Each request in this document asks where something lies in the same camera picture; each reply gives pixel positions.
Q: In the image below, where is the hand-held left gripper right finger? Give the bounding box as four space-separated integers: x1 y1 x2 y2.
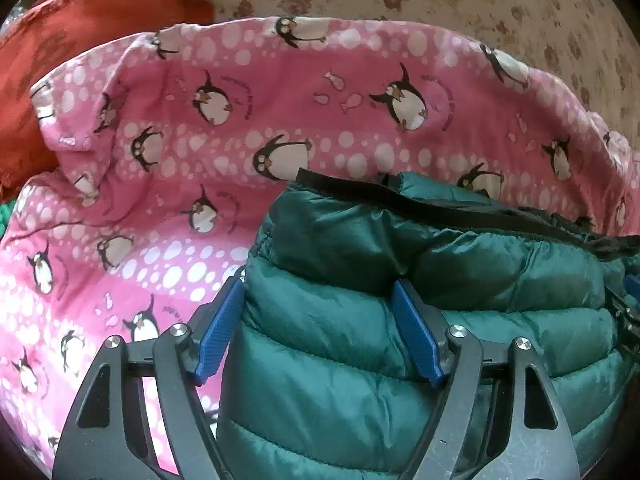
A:
391 278 582 480

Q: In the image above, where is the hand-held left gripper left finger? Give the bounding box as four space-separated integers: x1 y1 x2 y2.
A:
52 275 247 480

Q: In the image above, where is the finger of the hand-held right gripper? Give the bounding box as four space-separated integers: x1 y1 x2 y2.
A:
602 273 640 357

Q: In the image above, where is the green puffer jacket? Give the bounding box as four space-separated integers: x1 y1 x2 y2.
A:
215 167 640 480

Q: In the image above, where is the pile of clothes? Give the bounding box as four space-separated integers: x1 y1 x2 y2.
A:
0 200 19 234

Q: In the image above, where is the pink penguin print blanket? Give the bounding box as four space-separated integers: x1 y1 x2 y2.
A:
0 16 640 472

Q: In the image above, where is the floral bed sheet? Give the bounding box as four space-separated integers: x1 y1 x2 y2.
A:
192 0 640 142

